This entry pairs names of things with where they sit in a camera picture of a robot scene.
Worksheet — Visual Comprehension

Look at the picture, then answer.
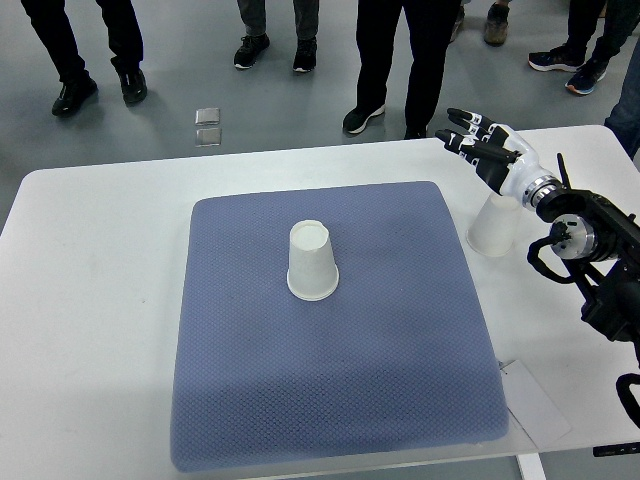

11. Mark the person in blue jeans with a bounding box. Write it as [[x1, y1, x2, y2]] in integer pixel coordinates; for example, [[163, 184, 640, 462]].
[[604, 75, 639, 160]]

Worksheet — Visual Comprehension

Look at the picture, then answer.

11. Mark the person with blue orange sneakers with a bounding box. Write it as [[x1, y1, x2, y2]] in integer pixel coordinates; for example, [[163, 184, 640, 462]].
[[528, 0, 639, 96]]

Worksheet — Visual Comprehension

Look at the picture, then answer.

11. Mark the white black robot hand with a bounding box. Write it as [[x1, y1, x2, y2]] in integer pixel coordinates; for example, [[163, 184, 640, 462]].
[[436, 108, 561, 210]]

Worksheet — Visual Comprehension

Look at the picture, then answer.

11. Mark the white paper tag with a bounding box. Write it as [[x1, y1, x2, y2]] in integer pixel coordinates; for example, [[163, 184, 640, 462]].
[[500, 360, 571, 448]]

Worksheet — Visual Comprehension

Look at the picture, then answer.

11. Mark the person in grey trousers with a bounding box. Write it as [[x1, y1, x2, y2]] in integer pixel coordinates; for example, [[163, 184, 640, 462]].
[[233, 0, 320, 74]]

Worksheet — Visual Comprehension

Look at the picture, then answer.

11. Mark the person in black trousers left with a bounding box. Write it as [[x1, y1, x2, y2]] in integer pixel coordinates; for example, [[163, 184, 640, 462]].
[[20, 0, 149, 118]]

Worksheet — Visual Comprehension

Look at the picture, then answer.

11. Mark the metal floor plate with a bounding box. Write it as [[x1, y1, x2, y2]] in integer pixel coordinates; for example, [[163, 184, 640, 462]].
[[195, 127, 222, 147], [195, 107, 221, 125]]

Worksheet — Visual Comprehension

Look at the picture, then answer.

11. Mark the upper metal floor plate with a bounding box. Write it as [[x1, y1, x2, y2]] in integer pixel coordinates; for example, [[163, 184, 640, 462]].
[[195, 107, 221, 125]]

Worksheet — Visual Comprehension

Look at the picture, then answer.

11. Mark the white paper cup on cushion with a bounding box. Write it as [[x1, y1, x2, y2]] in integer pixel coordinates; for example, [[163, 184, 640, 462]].
[[286, 220, 339, 301]]

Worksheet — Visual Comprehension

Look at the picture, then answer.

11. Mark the person in black trousers centre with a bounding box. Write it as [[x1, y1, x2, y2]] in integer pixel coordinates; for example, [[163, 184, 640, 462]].
[[342, 0, 464, 141]]

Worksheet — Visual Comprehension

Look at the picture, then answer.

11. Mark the black table control panel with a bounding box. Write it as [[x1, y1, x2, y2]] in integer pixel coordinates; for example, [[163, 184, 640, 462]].
[[592, 442, 640, 458]]

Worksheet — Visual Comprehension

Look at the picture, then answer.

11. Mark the lower metal floor plate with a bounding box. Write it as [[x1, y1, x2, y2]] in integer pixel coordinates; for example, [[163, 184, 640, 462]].
[[195, 127, 222, 147]]

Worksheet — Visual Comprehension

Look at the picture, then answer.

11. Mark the white paper cup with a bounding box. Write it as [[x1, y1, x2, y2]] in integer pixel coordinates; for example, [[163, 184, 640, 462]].
[[286, 220, 339, 301], [466, 193, 522, 257]]

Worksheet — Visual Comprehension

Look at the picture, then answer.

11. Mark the blue textured cushion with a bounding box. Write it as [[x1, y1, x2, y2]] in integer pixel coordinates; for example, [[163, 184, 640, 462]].
[[171, 181, 509, 472]]

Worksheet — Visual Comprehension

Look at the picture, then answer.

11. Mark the person in black trousers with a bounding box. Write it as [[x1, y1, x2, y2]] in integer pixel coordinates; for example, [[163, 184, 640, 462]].
[[20, 0, 149, 118], [342, 0, 464, 141]]

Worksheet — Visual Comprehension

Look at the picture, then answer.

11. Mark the white table leg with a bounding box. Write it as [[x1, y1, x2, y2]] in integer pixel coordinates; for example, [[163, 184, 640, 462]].
[[516, 453, 546, 480]]

